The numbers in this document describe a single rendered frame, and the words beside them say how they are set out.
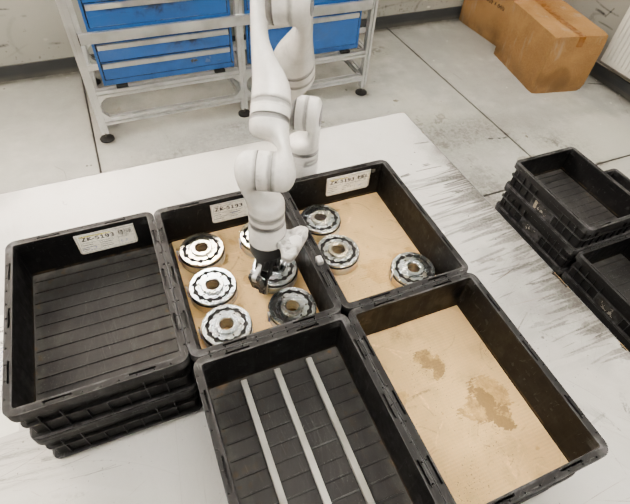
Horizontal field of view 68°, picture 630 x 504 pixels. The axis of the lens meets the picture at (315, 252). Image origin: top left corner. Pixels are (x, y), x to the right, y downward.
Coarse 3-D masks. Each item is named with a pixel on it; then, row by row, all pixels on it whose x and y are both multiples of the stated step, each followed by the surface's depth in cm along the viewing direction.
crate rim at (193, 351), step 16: (240, 192) 111; (160, 208) 106; (176, 208) 106; (288, 208) 108; (160, 224) 103; (160, 240) 100; (320, 272) 97; (176, 288) 92; (336, 304) 91; (304, 320) 89; (192, 336) 85; (256, 336) 86; (192, 352) 83; (208, 352) 83
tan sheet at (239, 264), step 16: (224, 240) 114; (176, 256) 110; (240, 256) 111; (240, 272) 108; (240, 288) 105; (304, 288) 106; (192, 304) 101; (240, 304) 102; (256, 304) 102; (256, 320) 100
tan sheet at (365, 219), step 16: (336, 208) 124; (352, 208) 124; (368, 208) 124; (384, 208) 125; (352, 224) 120; (368, 224) 120; (384, 224) 121; (368, 240) 117; (384, 240) 117; (400, 240) 117; (368, 256) 113; (384, 256) 113; (352, 272) 110; (368, 272) 110; (384, 272) 110; (352, 288) 107; (368, 288) 107; (384, 288) 107
